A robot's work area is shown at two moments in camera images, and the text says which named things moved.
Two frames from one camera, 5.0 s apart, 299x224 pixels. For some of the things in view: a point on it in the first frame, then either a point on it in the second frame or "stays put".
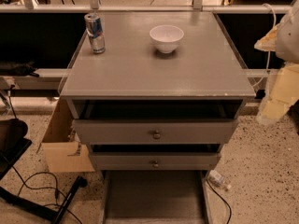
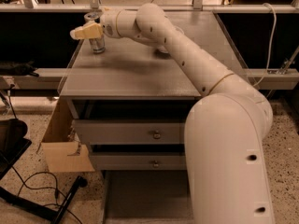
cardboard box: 63,151 stays put
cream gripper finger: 268,42 to 112,24
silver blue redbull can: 95,32 stays put
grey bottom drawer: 155,197 stays put
